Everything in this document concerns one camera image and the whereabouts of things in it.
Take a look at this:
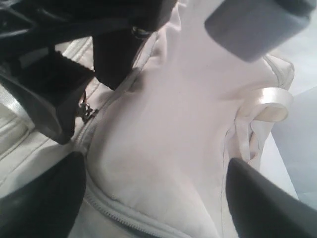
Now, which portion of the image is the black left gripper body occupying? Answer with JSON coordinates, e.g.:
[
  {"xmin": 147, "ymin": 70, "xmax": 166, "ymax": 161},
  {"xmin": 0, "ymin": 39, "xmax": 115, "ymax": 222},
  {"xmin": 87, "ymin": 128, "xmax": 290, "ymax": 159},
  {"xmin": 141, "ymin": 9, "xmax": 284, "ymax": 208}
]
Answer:
[{"xmin": 0, "ymin": 0, "xmax": 176, "ymax": 59}]

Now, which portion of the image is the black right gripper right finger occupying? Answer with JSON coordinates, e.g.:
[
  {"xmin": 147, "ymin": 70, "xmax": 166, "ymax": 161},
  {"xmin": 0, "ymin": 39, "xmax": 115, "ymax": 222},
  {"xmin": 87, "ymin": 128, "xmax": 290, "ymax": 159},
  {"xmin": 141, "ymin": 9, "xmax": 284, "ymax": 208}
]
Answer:
[{"xmin": 226, "ymin": 158, "xmax": 317, "ymax": 238}]

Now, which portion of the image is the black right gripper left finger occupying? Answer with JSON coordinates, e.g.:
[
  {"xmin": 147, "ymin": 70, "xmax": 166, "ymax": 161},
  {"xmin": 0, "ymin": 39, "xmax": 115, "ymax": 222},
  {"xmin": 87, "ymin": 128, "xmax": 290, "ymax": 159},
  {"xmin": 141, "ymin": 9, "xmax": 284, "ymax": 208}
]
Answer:
[{"xmin": 0, "ymin": 152, "xmax": 86, "ymax": 238}]

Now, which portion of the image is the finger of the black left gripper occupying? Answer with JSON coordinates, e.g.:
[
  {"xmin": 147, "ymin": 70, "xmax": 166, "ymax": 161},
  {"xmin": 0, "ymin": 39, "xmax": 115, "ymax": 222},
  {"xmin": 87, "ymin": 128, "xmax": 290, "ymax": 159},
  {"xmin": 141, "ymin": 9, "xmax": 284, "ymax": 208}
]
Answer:
[
  {"xmin": 92, "ymin": 29, "xmax": 149, "ymax": 90},
  {"xmin": 0, "ymin": 49, "xmax": 94, "ymax": 144}
]

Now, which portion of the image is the cream fabric duffel bag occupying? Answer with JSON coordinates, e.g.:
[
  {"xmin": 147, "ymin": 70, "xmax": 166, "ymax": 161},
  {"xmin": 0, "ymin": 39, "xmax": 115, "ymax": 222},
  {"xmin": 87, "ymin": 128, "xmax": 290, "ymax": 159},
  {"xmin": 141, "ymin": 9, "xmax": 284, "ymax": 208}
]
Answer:
[{"xmin": 0, "ymin": 0, "xmax": 294, "ymax": 238}]

